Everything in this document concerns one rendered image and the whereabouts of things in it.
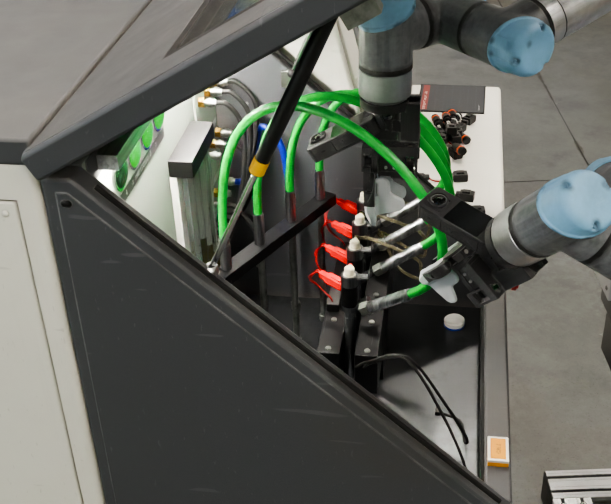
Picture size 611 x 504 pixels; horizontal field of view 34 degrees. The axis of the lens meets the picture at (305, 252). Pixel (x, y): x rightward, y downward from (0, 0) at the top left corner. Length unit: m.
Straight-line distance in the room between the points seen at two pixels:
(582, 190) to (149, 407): 0.63
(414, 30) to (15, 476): 0.85
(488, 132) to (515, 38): 1.02
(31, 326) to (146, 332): 0.15
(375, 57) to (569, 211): 0.39
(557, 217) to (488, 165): 1.06
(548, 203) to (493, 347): 0.60
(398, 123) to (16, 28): 0.57
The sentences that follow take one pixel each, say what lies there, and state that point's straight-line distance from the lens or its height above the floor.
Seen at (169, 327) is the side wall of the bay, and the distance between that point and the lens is 1.26.
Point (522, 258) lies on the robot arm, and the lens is 1.21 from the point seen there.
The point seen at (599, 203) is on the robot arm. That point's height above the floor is 1.44.
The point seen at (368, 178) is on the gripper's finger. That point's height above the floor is 1.30.
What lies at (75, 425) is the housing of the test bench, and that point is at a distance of 1.42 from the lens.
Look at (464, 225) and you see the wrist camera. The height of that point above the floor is 1.33.
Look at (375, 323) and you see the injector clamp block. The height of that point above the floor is 0.98.
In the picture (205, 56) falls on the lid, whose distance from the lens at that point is 1.04.
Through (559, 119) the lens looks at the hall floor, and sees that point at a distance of 4.74.
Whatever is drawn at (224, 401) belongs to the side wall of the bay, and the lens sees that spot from 1.32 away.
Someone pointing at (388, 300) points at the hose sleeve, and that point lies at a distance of 1.46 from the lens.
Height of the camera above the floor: 1.99
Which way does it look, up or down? 33 degrees down
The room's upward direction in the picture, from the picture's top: 2 degrees counter-clockwise
